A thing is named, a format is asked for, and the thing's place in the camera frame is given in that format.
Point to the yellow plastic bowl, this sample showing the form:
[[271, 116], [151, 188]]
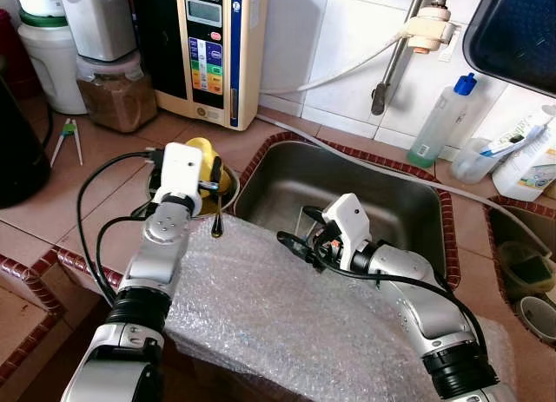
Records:
[[204, 150]]

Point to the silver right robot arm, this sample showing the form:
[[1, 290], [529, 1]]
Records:
[[417, 298]]

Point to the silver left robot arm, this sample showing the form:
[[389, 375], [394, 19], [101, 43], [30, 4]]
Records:
[[152, 263]]

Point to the round stainless steel dish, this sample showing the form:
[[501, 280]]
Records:
[[234, 189]]

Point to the large stainless steel sink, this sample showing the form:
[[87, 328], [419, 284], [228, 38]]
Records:
[[365, 202]]

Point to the clear bubble wrap sheet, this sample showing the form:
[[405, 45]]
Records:
[[278, 332]]

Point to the beige water ionizer machine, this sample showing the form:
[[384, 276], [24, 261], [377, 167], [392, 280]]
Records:
[[248, 55]]

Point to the clear jar of brown powder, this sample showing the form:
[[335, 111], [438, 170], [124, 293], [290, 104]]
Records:
[[117, 102]]

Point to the green liquid bottle blue cap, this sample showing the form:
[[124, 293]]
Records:
[[439, 128]]

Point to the green hinged training chopsticks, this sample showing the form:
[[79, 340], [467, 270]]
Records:
[[68, 124]]

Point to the clear plastic cup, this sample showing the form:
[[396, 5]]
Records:
[[469, 163]]

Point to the grey metal faucet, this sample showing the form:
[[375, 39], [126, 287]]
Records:
[[395, 63]]

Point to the small steel sink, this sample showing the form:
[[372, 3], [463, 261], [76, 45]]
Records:
[[499, 224]]

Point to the grey plastic container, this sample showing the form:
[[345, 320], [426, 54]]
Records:
[[100, 24]]

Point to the white jar with green lid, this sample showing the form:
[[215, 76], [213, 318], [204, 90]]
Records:
[[52, 72]]

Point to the black kettle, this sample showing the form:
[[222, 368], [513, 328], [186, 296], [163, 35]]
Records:
[[22, 159]]

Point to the blue white toothbrush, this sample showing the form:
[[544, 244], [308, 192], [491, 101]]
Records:
[[504, 146]]

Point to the olive green plastic pot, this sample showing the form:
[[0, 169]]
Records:
[[521, 263]]

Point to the white detergent bottle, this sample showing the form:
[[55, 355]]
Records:
[[530, 163]]

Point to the beige faucet diverter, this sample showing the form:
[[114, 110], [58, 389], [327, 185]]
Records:
[[430, 29]]

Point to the small white ceramic cup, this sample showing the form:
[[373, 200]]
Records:
[[540, 319]]

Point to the white labelled bottle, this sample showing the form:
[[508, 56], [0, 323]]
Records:
[[39, 1]]

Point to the dark blue tray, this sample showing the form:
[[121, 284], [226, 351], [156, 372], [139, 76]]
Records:
[[517, 37]]

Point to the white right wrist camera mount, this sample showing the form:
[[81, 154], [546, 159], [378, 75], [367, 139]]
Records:
[[347, 224]]

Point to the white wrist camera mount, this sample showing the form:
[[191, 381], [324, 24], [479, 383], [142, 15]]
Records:
[[181, 172], [347, 224]]

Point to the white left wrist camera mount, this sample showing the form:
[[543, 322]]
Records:
[[181, 172]]

